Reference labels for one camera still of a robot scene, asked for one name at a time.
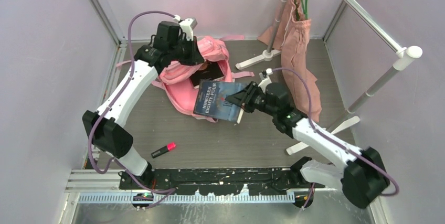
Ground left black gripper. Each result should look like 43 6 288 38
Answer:
169 35 205 66

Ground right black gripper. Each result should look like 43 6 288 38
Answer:
226 81 277 116

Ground Moon and Sixpence book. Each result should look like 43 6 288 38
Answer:
189 61 225 89

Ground Nineteen Eighty-Four blue book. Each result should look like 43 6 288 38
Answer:
193 80 247 124

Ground pink student backpack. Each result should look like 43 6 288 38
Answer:
152 36 255 123

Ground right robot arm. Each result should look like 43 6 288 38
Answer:
225 82 390 209

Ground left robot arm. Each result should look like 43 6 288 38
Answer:
82 18 204 189

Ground pink hanging trousers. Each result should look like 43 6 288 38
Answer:
272 0 322 123

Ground pink capped black marker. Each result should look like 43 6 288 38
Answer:
151 142 176 158

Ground white metal clothes rack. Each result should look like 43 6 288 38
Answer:
236 0 423 134

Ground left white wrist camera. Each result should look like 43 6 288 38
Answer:
173 15 197 41

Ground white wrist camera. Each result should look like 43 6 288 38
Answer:
258 68 273 93
173 15 197 41

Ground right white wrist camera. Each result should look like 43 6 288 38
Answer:
258 68 273 93

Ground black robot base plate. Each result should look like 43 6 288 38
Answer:
119 167 326 197

